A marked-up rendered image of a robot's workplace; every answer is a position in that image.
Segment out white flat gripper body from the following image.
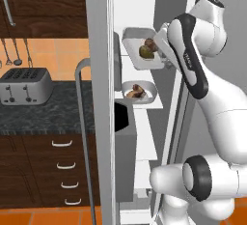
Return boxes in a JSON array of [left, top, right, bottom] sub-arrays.
[[152, 22, 177, 64]]

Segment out grey curved fridge door handle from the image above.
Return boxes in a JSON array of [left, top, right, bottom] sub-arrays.
[[74, 57, 97, 225]]

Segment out grey fridge door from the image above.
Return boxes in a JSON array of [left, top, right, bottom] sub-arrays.
[[83, 0, 117, 225]]

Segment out brown steak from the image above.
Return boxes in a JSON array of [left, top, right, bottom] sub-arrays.
[[125, 83, 148, 99]]

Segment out brown mushroom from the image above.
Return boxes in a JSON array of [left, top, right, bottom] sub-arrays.
[[144, 38, 159, 53]]

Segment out small grey door bin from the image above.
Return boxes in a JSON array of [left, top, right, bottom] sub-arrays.
[[113, 31, 124, 92]]

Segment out hanging metal whisk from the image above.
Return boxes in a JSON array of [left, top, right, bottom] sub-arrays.
[[1, 39, 14, 67]]

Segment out dark wood wall cupboard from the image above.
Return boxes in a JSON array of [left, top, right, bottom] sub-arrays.
[[0, 0, 89, 40]]

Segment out white container with steak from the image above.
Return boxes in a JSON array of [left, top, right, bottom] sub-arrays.
[[121, 80, 159, 104]]

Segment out white fridge shelf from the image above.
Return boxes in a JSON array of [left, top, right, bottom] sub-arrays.
[[132, 159, 153, 191], [132, 107, 159, 162], [115, 70, 165, 110], [119, 40, 166, 72]]

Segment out hanging metal fork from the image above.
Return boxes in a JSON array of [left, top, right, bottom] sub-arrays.
[[23, 38, 34, 69]]

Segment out grey fridge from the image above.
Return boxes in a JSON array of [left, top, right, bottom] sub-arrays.
[[112, 0, 206, 225]]

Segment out silver four-slot toaster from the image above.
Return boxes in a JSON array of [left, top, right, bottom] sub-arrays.
[[0, 67, 54, 107]]

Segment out white container with vegetables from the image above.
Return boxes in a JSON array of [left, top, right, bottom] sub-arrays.
[[122, 26, 165, 70]]

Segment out dark wood base cupboards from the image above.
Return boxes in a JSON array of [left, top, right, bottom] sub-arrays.
[[0, 133, 101, 210]]

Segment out yellow-green potato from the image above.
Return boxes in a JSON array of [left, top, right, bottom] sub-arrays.
[[138, 44, 155, 60]]

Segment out hanging metal ladle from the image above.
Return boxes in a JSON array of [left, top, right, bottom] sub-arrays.
[[12, 38, 23, 67]]

